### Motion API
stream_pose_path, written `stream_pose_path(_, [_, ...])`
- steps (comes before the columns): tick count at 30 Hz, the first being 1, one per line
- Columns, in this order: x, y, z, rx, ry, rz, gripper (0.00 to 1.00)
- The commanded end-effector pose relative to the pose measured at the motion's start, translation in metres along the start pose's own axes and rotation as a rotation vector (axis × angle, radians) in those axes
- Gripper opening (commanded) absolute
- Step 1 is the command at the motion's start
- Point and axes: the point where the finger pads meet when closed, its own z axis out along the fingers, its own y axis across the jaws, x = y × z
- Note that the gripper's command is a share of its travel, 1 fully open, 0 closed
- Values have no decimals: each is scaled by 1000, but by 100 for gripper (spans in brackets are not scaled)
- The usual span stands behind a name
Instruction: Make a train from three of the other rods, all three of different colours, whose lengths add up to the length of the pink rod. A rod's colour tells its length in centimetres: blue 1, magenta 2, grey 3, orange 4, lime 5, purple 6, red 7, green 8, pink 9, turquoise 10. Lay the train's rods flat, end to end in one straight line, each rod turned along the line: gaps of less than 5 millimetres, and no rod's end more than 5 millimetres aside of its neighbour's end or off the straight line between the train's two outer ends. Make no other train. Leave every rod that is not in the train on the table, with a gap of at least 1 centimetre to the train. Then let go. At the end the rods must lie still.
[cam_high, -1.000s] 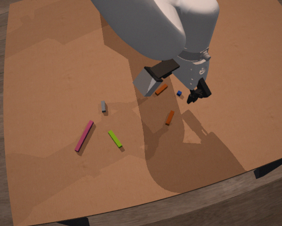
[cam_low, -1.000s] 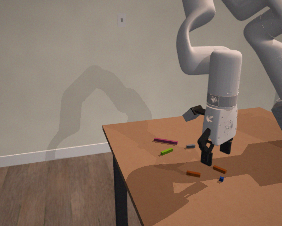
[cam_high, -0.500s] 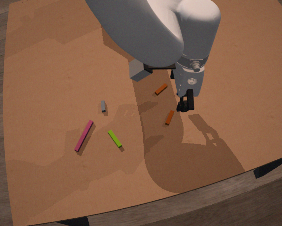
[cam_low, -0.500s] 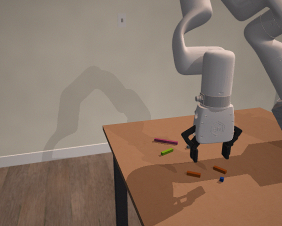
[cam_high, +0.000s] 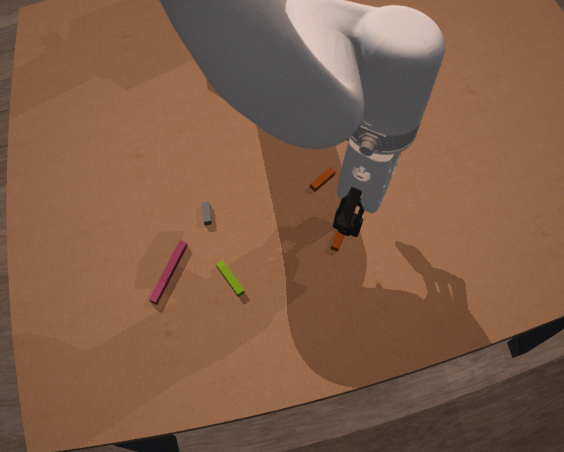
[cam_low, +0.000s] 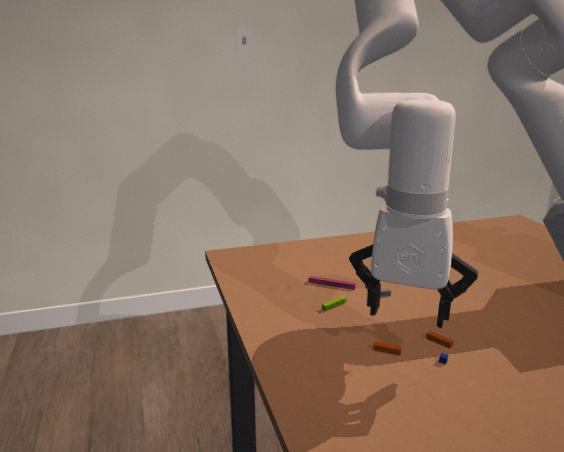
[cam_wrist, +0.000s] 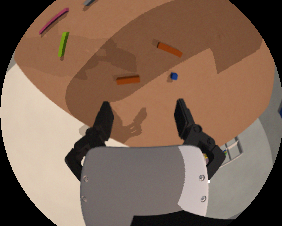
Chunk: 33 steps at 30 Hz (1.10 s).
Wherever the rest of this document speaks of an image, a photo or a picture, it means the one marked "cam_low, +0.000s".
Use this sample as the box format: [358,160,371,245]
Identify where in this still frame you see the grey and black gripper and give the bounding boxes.
[349,204,478,328]

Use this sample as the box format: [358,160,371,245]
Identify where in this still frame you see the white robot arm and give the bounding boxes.
[336,0,564,215]

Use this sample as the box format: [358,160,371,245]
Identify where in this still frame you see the orange rod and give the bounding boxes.
[426,331,454,349]
[373,341,402,356]

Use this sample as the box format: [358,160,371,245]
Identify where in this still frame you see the lime green rod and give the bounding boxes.
[322,296,347,311]

